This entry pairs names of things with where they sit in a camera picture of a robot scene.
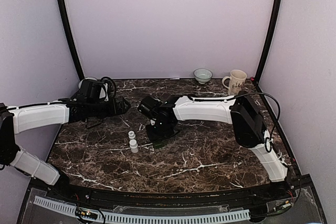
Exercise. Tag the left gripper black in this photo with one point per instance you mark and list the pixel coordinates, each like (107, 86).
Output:
(114, 110)

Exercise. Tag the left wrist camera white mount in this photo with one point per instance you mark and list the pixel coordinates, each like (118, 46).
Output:
(109, 89)

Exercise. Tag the white slotted cable duct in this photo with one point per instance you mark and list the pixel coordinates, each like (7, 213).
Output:
(96, 216)

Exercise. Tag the pale green bowl left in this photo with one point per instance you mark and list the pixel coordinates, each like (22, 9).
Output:
(84, 83)

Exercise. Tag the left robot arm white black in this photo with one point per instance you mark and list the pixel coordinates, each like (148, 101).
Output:
(95, 98)

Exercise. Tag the cream ceramic mug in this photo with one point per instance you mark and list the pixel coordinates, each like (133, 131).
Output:
(234, 82)

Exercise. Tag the left black frame post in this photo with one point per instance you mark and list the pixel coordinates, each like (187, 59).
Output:
(70, 39)

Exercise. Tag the green weekly pill organizer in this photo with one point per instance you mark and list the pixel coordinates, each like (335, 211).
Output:
(160, 144)

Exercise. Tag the white pill bottle front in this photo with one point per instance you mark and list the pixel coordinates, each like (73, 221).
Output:
(133, 146)

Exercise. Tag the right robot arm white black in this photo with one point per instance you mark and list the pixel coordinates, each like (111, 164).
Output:
(250, 129)

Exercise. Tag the black frame post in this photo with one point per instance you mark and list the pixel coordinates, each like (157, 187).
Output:
(70, 39)
(268, 41)

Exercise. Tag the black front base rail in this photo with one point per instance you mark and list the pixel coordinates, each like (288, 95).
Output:
(106, 198)

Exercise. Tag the pale green bowl right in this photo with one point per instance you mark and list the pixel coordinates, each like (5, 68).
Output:
(202, 76)

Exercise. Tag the right black frame post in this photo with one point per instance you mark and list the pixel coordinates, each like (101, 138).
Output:
(268, 41)

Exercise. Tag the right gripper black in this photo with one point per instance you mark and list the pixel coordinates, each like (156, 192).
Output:
(151, 135)

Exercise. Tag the pale green bowl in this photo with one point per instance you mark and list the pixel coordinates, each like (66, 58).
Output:
(202, 76)
(84, 83)

